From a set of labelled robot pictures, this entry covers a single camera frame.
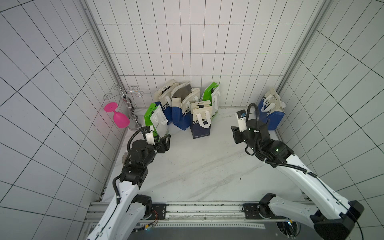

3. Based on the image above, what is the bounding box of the round drain cover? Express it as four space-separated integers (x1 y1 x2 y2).
122 152 130 165

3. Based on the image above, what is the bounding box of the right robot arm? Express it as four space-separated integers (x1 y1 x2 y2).
231 120 365 240

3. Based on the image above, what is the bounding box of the chrome glass holder stand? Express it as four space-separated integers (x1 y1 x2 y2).
103 85 144 131

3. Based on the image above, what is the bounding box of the pink plastic wine glass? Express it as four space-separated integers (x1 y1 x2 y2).
104 102 130 129

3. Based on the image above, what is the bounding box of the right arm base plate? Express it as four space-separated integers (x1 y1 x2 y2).
242 203 286 220

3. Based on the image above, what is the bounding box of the green white bag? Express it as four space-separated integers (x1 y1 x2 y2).
144 103 168 138
202 82 221 118

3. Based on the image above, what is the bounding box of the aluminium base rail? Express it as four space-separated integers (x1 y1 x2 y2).
83 201 326 223

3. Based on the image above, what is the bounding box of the blue cheerful bag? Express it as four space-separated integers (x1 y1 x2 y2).
154 80 179 125
171 83 201 131

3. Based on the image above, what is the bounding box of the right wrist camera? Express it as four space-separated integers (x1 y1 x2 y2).
236 110 247 133

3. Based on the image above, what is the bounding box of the blue Cheerful bag front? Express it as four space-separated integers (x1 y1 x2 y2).
154 80 179 125

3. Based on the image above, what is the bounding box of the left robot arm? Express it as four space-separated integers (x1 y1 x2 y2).
87 133 171 240

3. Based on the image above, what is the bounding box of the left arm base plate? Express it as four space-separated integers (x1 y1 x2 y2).
143 204 167 221

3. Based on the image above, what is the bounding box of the dark blue bag behind right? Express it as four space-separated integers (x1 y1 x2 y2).
258 88 286 131

